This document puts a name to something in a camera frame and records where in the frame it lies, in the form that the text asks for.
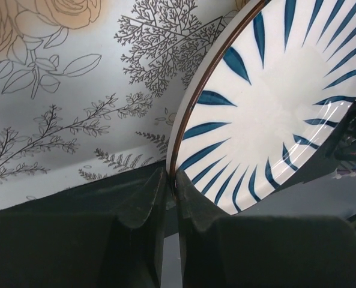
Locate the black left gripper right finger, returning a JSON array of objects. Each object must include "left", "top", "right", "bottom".
[{"left": 175, "top": 170, "right": 356, "bottom": 287}]

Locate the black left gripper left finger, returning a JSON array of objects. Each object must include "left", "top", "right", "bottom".
[{"left": 0, "top": 167, "right": 167, "bottom": 287}]

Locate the blue striped white plate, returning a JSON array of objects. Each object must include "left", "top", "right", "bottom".
[{"left": 166, "top": 0, "right": 356, "bottom": 214}]

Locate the floral table mat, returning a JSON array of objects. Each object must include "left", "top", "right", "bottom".
[{"left": 0, "top": 1, "right": 245, "bottom": 210}]

